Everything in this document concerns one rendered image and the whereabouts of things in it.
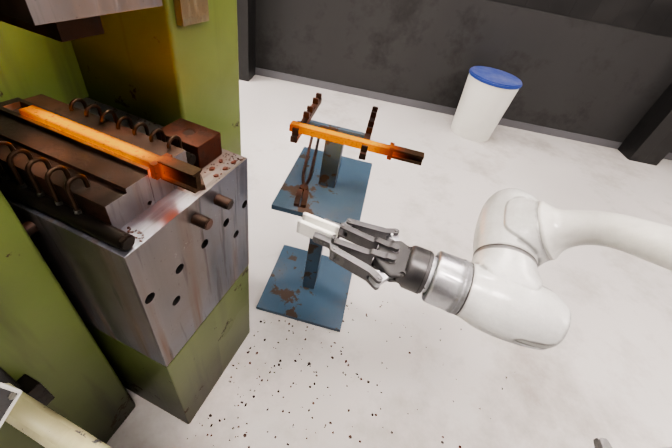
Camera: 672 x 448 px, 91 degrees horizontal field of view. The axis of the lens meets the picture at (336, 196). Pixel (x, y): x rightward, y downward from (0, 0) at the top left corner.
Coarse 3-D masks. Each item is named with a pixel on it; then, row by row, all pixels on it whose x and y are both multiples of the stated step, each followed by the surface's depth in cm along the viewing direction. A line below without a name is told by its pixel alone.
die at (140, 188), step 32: (0, 128) 68; (32, 128) 69; (96, 128) 72; (128, 128) 74; (0, 160) 62; (64, 160) 63; (96, 160) 65; (128, 160) 65; (64, 192) 60; (96, 192) 60; (128, 192) 61; (160, 192) 69
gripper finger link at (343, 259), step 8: (336, 248) 54; (336, 256) 54; (344, 256) 53; (352, 256) 54; (344, 264) 54; (352, 264) 53; (360, 264) 53; (352, 272) 54; (360, 272) 53; (368, 272) 52; (376, 272) 52; (368, 280) 53; (376, 280) 51; (376, 288) 52
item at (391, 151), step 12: (300, 132) 99; (312, 132) 98; (324, 132) 98; (336, 132) 99; (348, 144) 98; (360, 144) 97; (372, 144) 97; (384, 144) 98; (396, 156) 98; (408, 156) 97; (420, 156) 95
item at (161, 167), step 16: (32, 112) 70; (48, 112) 71; (64, 128) 68; (80, 128) 69; (96, 144) 67; (112, 144) 66; (128, 144) 67; (144, 160) 64; (160, 160) 63; (176, 160) 64; (160, 176) 65; (176, 176) 65; (192, 176) 62
